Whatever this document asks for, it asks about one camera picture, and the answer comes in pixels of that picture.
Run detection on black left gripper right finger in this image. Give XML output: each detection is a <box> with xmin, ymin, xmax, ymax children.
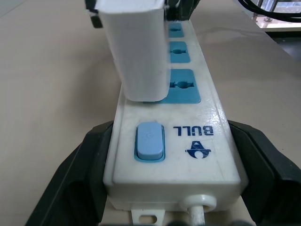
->
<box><xmin>229</xmin><ymin>120</ymin><xmax>301</xmax><ymax>226</ymax></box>

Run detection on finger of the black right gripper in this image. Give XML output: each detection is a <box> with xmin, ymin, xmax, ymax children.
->
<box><xmin>85</xmin><ymin>0</ymin><xmax>103</xmax><ymax>29</ymax></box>
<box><xmin>164</xmin><ymin>0</ymin><xmax>199</xmax><ymax>24</ymax></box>

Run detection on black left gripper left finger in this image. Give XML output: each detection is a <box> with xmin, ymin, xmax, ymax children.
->
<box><xmin>24</xmin><ymin>120</ymin><xmax>116</xmax><ymax>226</ymax></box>

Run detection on white charger block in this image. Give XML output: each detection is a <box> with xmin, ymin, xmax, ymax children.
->
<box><xmin>97</xmin><ymin>0</ymin><xmax>170</xmax><ymax>103</ymax></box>

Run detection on white power strip blue sockets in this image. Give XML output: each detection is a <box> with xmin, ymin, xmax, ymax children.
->
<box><xmin>103</xmin><ymin>20</ymin><xmax>249</xmax><ymax>226</ymax></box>

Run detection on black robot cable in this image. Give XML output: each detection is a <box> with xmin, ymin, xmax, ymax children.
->
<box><xmin>236</xmin><ymin>0</ymin><xmax>301</xmax><ymax>24</ymax></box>

